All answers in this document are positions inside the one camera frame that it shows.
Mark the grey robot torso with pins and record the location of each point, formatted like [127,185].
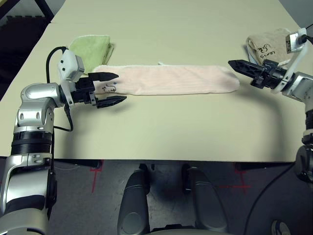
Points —
[176,231]

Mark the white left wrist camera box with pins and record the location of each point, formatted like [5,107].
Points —
[69,63]

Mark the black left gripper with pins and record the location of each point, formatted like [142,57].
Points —
[83,91]

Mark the folded beige towel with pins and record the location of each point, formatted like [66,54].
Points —
[271,39]

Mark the grey robot left leg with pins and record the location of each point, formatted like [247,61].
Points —
[133,195]

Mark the folded green towel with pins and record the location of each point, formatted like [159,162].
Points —
[93,49]

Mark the black foam floor mats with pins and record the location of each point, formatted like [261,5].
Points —
[19,39]

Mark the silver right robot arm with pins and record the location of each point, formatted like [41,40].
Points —
[303,85]

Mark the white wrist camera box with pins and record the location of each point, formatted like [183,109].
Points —
[69,63]
[294,41]

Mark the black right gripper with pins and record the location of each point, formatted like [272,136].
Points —
[271,74]

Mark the grey round floor object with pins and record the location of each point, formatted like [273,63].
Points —
[280,227]

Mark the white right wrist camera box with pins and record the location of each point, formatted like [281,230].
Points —
[294,41]

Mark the pink terry towel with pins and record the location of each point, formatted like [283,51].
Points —
[171,78]

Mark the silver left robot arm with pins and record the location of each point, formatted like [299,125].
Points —
[36,94]

